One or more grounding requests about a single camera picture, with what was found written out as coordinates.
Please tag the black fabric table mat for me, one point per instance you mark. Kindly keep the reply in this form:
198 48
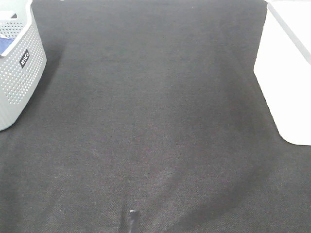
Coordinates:
152 106

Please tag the white plastic bin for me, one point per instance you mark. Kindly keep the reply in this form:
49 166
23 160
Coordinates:
283 68

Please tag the grey perforated plastic basket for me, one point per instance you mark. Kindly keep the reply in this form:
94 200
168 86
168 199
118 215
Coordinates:
21 69

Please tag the blue towel in basket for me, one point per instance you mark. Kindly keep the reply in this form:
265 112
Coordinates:
6 45

